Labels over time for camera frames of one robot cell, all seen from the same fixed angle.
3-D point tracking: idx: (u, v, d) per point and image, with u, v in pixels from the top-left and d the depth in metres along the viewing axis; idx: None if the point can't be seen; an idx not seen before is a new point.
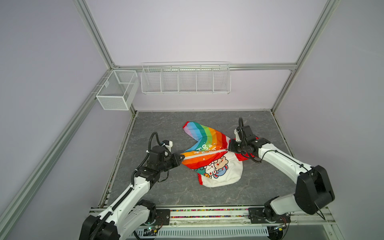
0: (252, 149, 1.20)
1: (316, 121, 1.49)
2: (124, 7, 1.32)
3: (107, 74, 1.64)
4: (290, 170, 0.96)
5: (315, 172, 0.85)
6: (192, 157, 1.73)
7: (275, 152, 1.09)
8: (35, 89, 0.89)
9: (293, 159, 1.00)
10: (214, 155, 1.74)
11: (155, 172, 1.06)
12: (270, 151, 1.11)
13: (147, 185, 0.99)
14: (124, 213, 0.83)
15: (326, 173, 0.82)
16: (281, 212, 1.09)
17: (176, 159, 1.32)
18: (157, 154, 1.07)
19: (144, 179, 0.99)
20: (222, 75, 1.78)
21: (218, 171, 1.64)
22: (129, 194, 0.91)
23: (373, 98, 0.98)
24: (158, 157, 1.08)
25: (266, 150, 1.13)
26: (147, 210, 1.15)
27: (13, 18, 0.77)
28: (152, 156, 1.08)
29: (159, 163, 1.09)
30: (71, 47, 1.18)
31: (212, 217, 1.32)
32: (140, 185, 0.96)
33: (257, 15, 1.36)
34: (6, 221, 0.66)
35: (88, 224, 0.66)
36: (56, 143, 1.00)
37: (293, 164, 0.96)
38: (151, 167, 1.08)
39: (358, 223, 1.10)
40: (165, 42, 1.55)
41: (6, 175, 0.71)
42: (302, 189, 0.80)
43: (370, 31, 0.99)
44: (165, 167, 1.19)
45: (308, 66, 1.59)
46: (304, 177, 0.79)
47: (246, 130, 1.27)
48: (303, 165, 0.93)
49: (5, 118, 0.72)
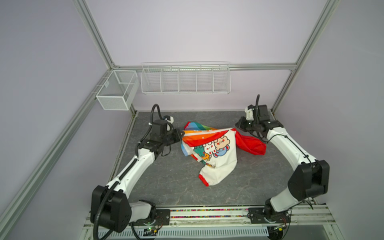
0: (262, 128, 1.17)
1: (316, 121, 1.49)
2: (125, 7, 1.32)
3: (107, 74, 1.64)
4: (293, 157, 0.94)
5: (317, 165, 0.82)
6: (192, 135, 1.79)
7: (284, 138, 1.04)
8: (35, 88, 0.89)
9: (299, 147, 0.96)
10: (214, 134, 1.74)
11: (159, 143, 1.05)
12: (280, 135, 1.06)
13: (152, 156, 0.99)
14: (131, 183, 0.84)
15: (329, 169, 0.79)
16: (280, 209, 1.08)
17: (178, 134, 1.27)
18: (160, 126, 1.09)
19: (148, 150, 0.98)
20: (222, 75, 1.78)
21: (219, 150, 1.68)
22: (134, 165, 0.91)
23: (373, 98, 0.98)
24: (161, 128, 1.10)
25: (276, 133, 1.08)
26: (149, 205, 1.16)
27: (13, 19, 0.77)
28: (155, 128, 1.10)
29: (162, 136, 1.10)
30: (71, 47, 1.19)
31: (212, 217, 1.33)
32: (144, 156, 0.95)
33: (257, 16, 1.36)
34: (6, 221, 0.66)
35: (98, 194, 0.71)
36: (56, 143, 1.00)
37: (297, 152, 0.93)
38: (154, 139, 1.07)
39: (357, 223, 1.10)
40: (165, 42, 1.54)
41: (6, 174, 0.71)
42: (298, 176, 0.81)
43: (370, 31, 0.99)
44: (168, 141, 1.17)
45: (308, 66, 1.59)
46: (305, 167, 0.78)
47: (262, 109, 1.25)
48: (308, 156, 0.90)
49: (5, 118, 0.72)
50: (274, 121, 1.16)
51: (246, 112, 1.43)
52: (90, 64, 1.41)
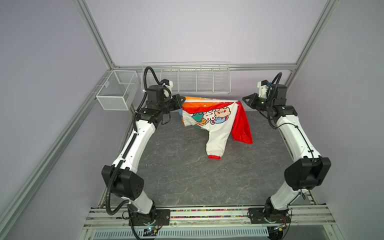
0: (274, 113, 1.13)
1: (316, 121, 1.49)
2: (125, 7, 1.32)
3: (107, 74, 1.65)
4: (297, 149, 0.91)
5: (319, 161, 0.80)
6: (194, 102, 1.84)
7: (294, 127, 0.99)
8: (35, 88, 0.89)
9: (307, 141, 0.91)
10: (217, 104, 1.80)
11: (156, 111, 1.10)
12: (290, 124, 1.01)
13: (152, 126, 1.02)
14: (136, 158, 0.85)
15: (329, 166, 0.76)
16: (280, 207, 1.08)
17: (178, 101, 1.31)
18: (156, 92, 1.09)
19: (146, 122, 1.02)
20: (222, 75, 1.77)
21: (217, 118, 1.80)
22: (135, 139, 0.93)
23: (373, 98, 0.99)
24: (157, 95, 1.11)
25: (287, 121, 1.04)
26: (151, 201, 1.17)
27: (13, 19, 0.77)
28: (151, 95, 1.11)
29: (159, 103, 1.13)
30: (72, 47, 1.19)
31: (212, 217, 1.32)
32: (143, 129, 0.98)
33: (257, 16, 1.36)
34: (6, 221, 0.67)
35: (107, 172, 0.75)
36: (56, 142, 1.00)
37: (303, 145, 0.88)
38: (152, 107, 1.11)
39: (357, 223, 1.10)
40: (165, 42, 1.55)
41: (7, 174, 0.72)
42: (296, 168, 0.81)
43: (370, 32, 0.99)
44: (167, 108, 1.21)
45: (308, 66, 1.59)
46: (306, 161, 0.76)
47: (280, 91, 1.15)
48: (313, 151, 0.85)
49: (4, 118, 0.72)
50: (289, 108, 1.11)
51: (259, 87, 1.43)
52: (90, 64, 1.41)
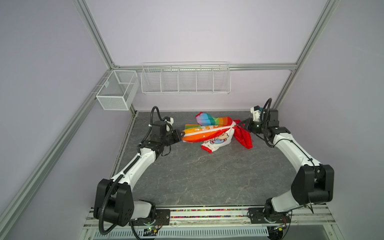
0: (269, 134, 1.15)
1: (316, 121, 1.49)
2: (124, 7, 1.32)
3: (107, 74, 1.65)
4: (296, 160, 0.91)
5: (321, 170, 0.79)
6: (193, 135, 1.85)
7: (290, 142, 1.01)
8: (35, 88, 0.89)
9: (304, 151, 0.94)
10: (215, 132, 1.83)
11: (159, 144, 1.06)
12: (285, 139, 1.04)
13: (153, 155, 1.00)
14: (135, 177, 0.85)
15: (333, 174, 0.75)
16: (280, 210, 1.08)
17: (178, 134, 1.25)
18: (160, 127, 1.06)
19: (150, 149, 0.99)
20: (222, 75, 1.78)
21: (215, 139, 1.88)
22: (137, 160, 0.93)
23: (373, 98, 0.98)
24: (162, 129, 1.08)
25: (282, 137, 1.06)
26: (150, 204, 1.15)
27: (13, 18, 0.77)
28: (155, 129, 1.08)
29: (162, 136, 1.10)
30: (71, 47, 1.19)
31: (212, 217, 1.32)
32: (146, 154, 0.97)
33: (257, 16, 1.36)
34: (6, 221, 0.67)
35: (103, 187, 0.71)
36: (56, 142, 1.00)
37: (301, 155, 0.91)
38: (155, 140, 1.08)
39: (358, 223, 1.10)
40: (165, 42, 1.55)
41: (7, 173, 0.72)
42: (300, 179, 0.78)
43: (370, 32, 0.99)
44: (168, 141, 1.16)
45: (308, 66, 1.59)
46: (308, 169, 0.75)
47: (272, 113, 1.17)
48: (312, 159, 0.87)
49: (4, 118, 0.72)
50: (282, 128, 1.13)
51: (252, 112, 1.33)
52: (90, 64, 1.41)
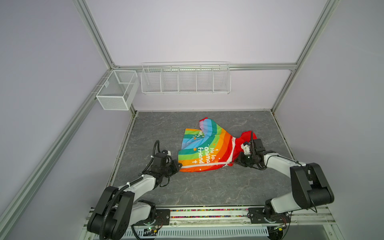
0: (259, 159, 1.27)
1: (316, 120, 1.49)
2: (124, 6, 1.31)
3: (107, 74, 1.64)
4: (287, 167, 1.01)
5: (310, 169, 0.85)
6: (189, 168, 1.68)
7: (277, 156, 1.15)
8: (35, 88, 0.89)
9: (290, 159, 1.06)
10: (211, 167, 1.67)
11: (159, 175, 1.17)
12: (273, 155, 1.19)
13: (154, 183, 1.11)
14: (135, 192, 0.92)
15: (321, 170, 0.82)
16: (280, 211, 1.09)
17: (175, 164, 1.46)
18: (161, 159, 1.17)
19: (151, 176, 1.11)
20: (222, 75, 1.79)
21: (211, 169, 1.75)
22: (140, 179, 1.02)
23: (373, 98, 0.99)
24: (161, 161, 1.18)
25: (267, 154, 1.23)
26: (149, 206, 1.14)
27: (13, 18, 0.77)
28: (156, 160, 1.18)
29: (162, 167, 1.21)
30: (71, 47, 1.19)
31: (212, 217, 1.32)
32: (148, 178, 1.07)
33: (257, 15, 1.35)
34: (6, 221, 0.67)
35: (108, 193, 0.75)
36: (56, 142, 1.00)
37: (289, 161, 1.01)
38: (155, 170, 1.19)
39: (358, 223, 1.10)
40: (165, 42, 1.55)
41: (6, 173, 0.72)
42: (294, 181, 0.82)
43: (370, 31, 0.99)
44: (166, 172, 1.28)
45: (308, 66, 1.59)
46: (297, 168, 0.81)
47: (257, 141, 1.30)
48: (299, 161, 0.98)
49: (4, 118, 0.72)
50: (270, 153, 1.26)
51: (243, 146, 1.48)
52: (89, 64, 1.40)
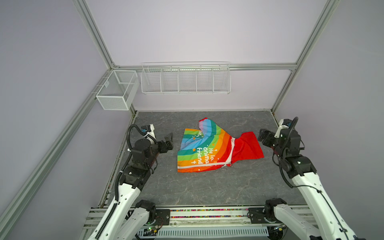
0: (289, 168, 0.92)
1: (315, 121, 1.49)
2: (124, 6, 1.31)
3: (107, 74, 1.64)
4: (325, 224, 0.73)
5: None
6: (188, 169, 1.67)
7: (317, 194, 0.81)
8: (35, 88, 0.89)
9: (335, 212, 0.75)
10: (210, 167, 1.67)
11: (144, 172, 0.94)
12: (313, 188, 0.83)
13: (136, 190, 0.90)
14: (113, 235, 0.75)
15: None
16: (279, 218, 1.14)
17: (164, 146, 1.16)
18: (141, 153, 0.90)
19: (130, 186, 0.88)
20: (222, 75, 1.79)
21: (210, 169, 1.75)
22: (115, 210, 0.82)
23: (374, 98, 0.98)
24: (143, 154, 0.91)
25: (308, 184, 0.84)
26: (147, 211, 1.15)
27: (13, 18, 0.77)
28: (136, 154, 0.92)
29: (146, 161, 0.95)
30: (71, 47, 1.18)
31: (212, 217, 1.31)
32: (126, 196, 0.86)
33: (257, 15, 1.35)
34: (6, 221, 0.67)
35: None
36: (56, 143, 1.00)
37: (333, 221, 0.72)
38: (138, 166, 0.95)
39: (357, 223, 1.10)
40: (165, 42, 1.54)
41: (7, 173, 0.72)
42: None
43: (371, 32, 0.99)
44: (153, 158, 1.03)
45: (308, 66, 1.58)
46: None
47: (294, 141, 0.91)
48: (346, 231, 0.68)
49: (5, 118, 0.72)
50: (305, 162, 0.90)
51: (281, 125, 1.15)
52: (89, 64, 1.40)
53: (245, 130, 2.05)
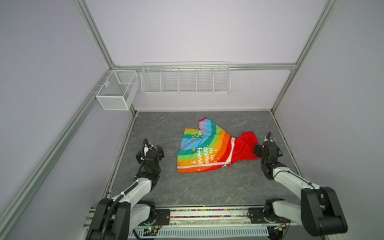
0: (268, 171, 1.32)
1: (315, 120, 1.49)
2: (124, 6, 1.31)
3: (107, 74, 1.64)
4: (298, 187, 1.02)
5: (323, 193, 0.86)
6: (188, 169, 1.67)
7: (287, 172, 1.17)
8: (35, 89, 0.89)
9: (302, 178, 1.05)
10: (210, 167, 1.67)
11: (153, 175, 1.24)
12: (283, 171, 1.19)
13: (150, 184, 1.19)
14: (132, 199, 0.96)
15: (335, 195, 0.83)
16: (280, 214, 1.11)
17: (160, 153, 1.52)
18: (152, 161, 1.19)
19: (146, 178, 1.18)
20: (222, 74, 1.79)
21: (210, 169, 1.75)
22: (136, 185, 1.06)
23: (374, 98, 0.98)
24: (153, 162, 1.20)
25: (279, 170, 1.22)
26: (148, 207, 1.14)
27: (13, 19, 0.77)
28: (147, 162, 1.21)
29: (155, 167, 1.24)
30: (71, 47, 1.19)
31: (212, 217, 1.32)
32: (143, 182, 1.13)
33: (257, 16, 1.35)
34: (6, 221, 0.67)
35: (103, 206, 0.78)
36: (56, 143, 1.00)
37: (300, 181, 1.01)
38: (149, 171, 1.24)
39: (357, 223, 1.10)
40: (165, 42, 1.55)
41: (6, 173, 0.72)
42: (306, 205, 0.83)
43: (370, 32, 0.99)
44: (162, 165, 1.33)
45: (308, 66, 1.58)
46: (309, 191, 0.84)
47: (272, 151, 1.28)
48: (311, 184, 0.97)
49: (4, 118, 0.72)
50: (277, 164, 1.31)
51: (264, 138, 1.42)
52: (89, 64, 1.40)
53: (245, 130, 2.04)
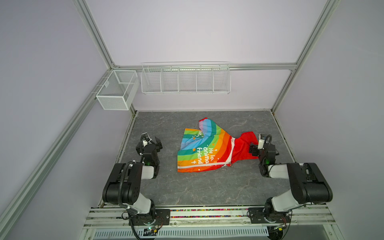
0: (264, 171, 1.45)
1: (315, 121, 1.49)
2: (124, 6, 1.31)
3: (107, 74, 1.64)
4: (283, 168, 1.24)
5: (308, 167, 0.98)
6: (188, 169, 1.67)
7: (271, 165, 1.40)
8: (35, 88, 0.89)
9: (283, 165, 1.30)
10: (210, 167, 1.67)
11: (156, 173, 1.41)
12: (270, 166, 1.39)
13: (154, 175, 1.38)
14: None
15: (318, 168, 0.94)
16: (279, 209, 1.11)
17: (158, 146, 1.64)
18: (151, 154, 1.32)
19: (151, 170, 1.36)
20: (222, 74, 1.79)
21: None
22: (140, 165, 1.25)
23: (374, 98, 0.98)
24: (152, 155, 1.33)
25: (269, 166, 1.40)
26: (150, 200, 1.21)
27: (13, 18, 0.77)
28: (147, 156, 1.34)
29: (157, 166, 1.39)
30: (71, 46, 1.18)
31: (212, 217, 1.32)
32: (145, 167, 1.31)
33: (257, 15, 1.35)
34: (6, 221, 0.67)
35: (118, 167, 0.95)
36: (56, 142, 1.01)
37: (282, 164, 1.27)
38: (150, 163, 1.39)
39: (358, 223, 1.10)
40: (165, 42, 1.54)
41: (6, 173, 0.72)
42: (292, 176, 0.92)
43: (370, 32, 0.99)
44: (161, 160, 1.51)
45: (308, 66, 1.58)
46: (293, 164, 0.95)
47: (270, 153, 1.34)
48: None
49: (4, 118, 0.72)
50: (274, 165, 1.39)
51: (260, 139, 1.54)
52: (89, 64, 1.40)
53: (245, 130, 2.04)
